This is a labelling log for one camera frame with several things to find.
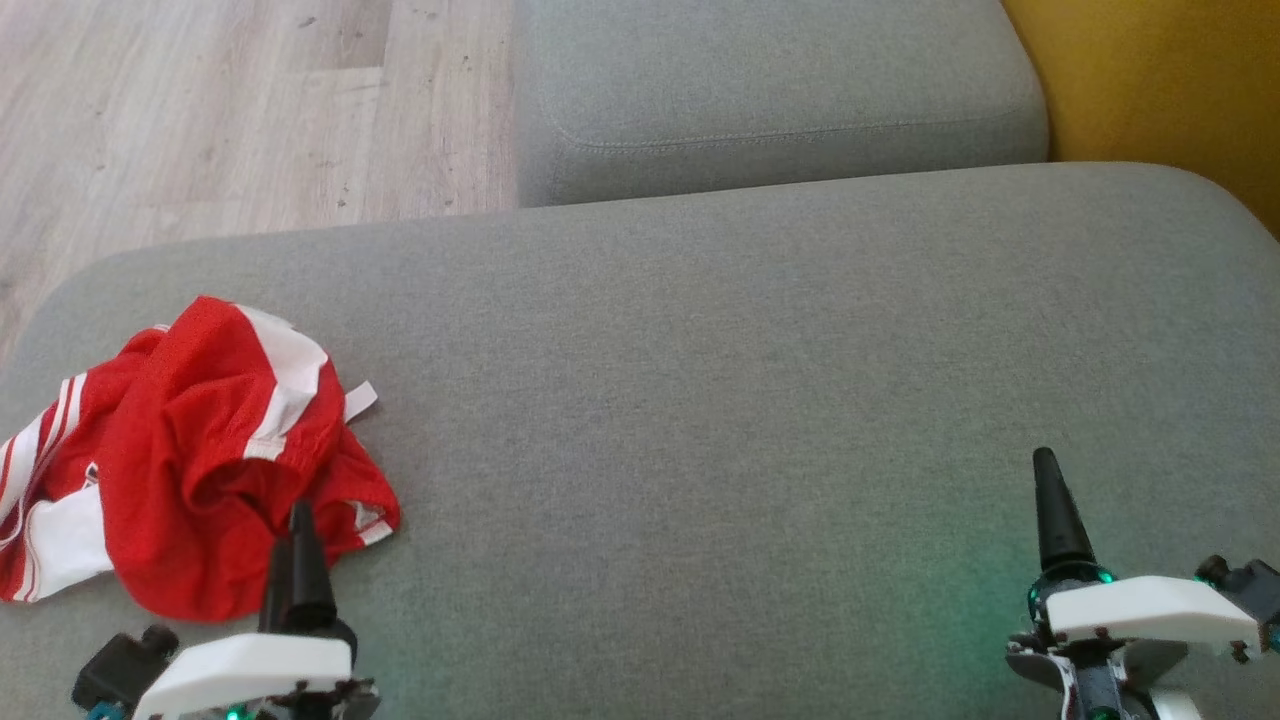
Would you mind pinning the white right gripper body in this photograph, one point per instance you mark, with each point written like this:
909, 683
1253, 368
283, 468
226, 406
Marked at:
1150, 610

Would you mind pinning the dark right wrist camera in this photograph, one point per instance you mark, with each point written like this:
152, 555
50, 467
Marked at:
1245, 585

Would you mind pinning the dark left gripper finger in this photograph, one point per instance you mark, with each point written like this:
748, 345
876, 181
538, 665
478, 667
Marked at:
310, 575
276, 590

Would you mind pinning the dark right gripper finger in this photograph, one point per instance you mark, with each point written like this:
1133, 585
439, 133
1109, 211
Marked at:
1060, 515

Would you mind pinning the grey sofa seat cushion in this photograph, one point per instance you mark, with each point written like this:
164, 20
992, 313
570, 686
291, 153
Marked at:
760, 90

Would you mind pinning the large grey fabric ottoman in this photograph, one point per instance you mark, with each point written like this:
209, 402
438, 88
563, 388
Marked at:
700, 450

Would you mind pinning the wide yellow sofa back cushion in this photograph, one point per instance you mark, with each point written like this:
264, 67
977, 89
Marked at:
1150, 80

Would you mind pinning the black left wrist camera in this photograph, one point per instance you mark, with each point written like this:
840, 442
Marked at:
120, 670

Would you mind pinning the red white sports shorts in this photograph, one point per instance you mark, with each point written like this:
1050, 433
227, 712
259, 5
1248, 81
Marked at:
200, 450

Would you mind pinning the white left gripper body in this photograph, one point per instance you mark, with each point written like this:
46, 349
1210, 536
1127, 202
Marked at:
250, 665

